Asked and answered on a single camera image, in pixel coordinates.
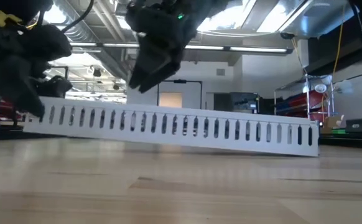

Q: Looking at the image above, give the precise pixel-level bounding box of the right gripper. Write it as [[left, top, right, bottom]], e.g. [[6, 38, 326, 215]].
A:
[[128, 0, 231, 94]]

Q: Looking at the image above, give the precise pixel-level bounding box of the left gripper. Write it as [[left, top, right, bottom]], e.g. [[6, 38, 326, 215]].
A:
[[0, 0, 74, 118]]

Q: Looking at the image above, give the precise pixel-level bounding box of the white slotted cable duct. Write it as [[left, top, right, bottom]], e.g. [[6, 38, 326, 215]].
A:
[[23, 96, 321, 157]]

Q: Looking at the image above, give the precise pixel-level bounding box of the ceiling light strip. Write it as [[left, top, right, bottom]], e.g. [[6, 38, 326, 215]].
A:
[[70, 42, 289, 54]]

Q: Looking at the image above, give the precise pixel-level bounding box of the grey cylindrical machine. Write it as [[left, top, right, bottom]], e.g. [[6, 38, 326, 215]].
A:
[[230, 92, 260, 114]]

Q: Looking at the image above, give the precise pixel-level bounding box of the metal rack with red bins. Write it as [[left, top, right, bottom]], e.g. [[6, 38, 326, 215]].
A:
[[274, 74, 340, 124]]

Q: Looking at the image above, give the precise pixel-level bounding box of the open laptop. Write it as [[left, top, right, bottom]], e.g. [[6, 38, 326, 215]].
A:
[[345, 118, 362, 134]]

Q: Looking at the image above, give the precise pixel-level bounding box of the black gantry frame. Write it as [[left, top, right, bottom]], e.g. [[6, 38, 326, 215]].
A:
[[48, 65, 70, 79], [156, 79, 203, 110]]

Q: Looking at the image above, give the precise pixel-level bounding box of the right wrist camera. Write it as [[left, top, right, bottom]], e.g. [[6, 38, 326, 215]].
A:
[[124, 1, 182, 43]]

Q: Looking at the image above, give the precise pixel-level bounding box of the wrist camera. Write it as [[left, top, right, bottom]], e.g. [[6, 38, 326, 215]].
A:
[[124, 1, 182, 43], [19, 24, 73, 62]]

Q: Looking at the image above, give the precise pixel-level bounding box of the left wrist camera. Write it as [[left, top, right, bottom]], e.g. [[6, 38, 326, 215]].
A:
[[19, 24, 73, 62]]

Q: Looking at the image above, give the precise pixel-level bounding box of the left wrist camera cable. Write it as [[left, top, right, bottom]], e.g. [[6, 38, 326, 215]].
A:
[[61, 0, 95, 34]]

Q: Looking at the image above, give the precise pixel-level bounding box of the yellow extension cord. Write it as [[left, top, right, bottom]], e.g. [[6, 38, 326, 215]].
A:
[[332, 5, 346, 75]]

